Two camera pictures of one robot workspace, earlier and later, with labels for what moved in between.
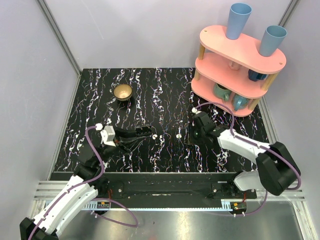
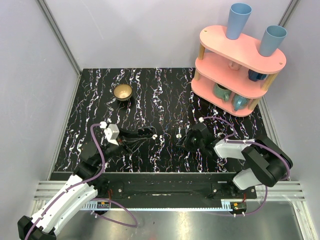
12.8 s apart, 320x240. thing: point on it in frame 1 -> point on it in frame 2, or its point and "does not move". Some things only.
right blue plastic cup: [273, 37] does not move
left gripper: [120, 138] does not move
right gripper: [190, 139] -> [185, 141]
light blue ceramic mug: [239, 102] does not move
